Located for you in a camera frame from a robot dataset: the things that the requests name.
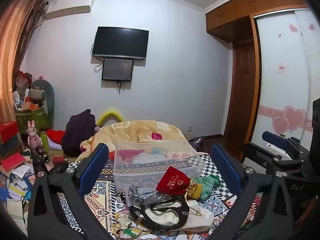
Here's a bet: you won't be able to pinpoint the black wall television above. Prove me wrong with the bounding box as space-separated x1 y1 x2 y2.
91 26 150 60

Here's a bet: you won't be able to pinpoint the pink bunny doll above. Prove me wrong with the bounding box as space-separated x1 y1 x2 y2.
26 120 42 148

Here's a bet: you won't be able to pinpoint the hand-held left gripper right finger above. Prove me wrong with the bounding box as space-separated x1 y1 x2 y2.
211 143 298 240

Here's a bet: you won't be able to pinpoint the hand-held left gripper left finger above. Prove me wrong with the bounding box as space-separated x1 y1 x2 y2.
27 142 113 240

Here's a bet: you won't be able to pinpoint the purple plastic stool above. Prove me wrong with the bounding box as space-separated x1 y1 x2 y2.
184 136 204 151

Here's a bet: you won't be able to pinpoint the yellow foam arch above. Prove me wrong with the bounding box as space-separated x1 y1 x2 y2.
97 109 125 127

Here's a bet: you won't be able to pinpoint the dark purple backpack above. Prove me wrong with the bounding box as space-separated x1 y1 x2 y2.
61 109 97 157

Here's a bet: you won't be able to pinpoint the small black wall monitor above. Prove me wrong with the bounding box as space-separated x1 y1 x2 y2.
101 58 134 82

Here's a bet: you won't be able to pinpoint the pink heart stickers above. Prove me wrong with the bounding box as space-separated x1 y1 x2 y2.
272 105 307 136

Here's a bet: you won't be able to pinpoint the red velvet drawstring pouch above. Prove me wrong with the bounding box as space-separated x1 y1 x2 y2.
156 166 192 195

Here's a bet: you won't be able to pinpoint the yellow pouch with gold tie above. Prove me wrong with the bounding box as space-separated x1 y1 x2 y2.
185 179 204 200

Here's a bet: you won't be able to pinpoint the pile of papers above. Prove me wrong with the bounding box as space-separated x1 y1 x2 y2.
0 164 36 232

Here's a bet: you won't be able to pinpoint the dark box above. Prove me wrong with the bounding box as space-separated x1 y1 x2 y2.
0 133 22 156

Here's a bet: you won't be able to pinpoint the clear plastic storage box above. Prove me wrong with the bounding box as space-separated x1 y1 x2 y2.
113 141 207 207

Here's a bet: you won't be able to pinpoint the grey plush toy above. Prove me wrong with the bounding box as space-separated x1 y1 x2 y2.
27 79 55 130

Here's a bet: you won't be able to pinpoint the yellow fleece blanket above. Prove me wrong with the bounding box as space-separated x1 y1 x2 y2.
79 120 198 161

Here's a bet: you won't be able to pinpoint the green knitted cloth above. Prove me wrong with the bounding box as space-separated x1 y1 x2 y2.
192 174 223 201

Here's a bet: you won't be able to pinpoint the wooden overhead cabinet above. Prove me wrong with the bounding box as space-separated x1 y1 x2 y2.
204 0 308 38

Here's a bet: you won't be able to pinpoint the black silver flashlight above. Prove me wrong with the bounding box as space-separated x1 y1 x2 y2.
35 146 51 163

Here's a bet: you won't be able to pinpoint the white sliding wardrobe door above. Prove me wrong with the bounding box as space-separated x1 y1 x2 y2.
251 9 320 157

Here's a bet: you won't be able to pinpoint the white cloth bag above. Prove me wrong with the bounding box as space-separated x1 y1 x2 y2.
145 200 213 231

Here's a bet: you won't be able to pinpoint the red book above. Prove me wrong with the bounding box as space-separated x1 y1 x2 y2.
1 153 26 171

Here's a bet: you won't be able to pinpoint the silver glitter bag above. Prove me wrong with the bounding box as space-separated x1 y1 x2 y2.
129 184 163 203

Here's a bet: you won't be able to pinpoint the patterned bed sheet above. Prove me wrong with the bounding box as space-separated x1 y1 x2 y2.
57 152 261 240

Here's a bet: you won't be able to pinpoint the red box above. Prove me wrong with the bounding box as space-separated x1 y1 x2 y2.
0 120 19 144

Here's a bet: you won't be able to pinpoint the black trimmed white bag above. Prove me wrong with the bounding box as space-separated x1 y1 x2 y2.
129 196 190 232

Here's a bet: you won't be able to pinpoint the green bottle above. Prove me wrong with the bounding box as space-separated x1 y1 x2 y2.
41 131 52 152

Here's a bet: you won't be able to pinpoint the brown wooden door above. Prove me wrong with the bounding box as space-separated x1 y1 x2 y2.
223 42 258 140

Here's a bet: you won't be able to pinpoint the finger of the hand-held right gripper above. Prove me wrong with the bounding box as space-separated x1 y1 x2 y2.
241 142 295 173
261 131 311 163

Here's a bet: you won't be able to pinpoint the black cable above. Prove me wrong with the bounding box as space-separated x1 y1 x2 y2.
117 80 128 95

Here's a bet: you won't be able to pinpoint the green shopping bag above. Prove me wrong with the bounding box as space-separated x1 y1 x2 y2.
15 106 50 133

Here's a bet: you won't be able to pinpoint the red cloth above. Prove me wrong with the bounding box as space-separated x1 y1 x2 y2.
47 129 66 143

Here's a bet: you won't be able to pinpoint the white air conditioner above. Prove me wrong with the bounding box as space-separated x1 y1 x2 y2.
45 0 95 19

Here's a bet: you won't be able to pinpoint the orange curtain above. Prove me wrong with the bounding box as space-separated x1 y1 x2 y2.
0 0 48 120

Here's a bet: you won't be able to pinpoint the floral printed cloth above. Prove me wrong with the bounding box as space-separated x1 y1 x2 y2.
111 210 153 240

